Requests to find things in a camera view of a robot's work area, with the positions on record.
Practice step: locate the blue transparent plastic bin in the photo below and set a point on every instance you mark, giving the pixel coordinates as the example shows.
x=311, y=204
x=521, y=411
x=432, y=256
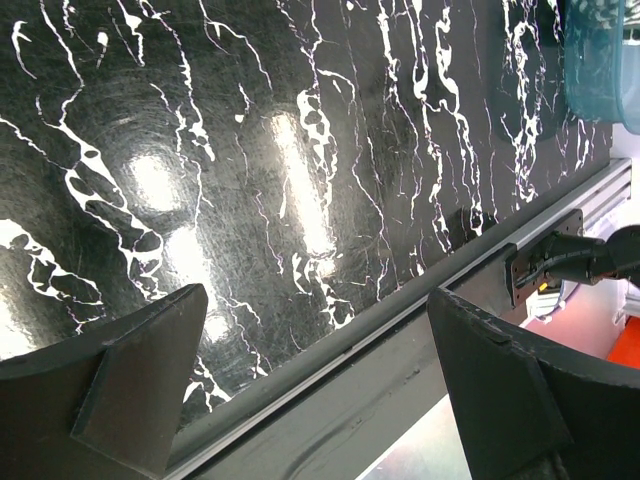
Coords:
x=601, y=61

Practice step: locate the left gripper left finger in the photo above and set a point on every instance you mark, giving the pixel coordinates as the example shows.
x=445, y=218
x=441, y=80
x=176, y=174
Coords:
x=105, y=404

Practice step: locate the black marbled table mat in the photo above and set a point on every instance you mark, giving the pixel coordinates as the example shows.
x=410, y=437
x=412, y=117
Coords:
x=301, y=160

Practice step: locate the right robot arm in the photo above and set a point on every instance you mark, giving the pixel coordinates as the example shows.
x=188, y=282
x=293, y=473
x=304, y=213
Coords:
x=579, y=259

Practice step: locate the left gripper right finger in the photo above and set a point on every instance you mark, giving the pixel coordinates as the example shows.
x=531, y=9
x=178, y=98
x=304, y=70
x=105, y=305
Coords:
x=527, y=407

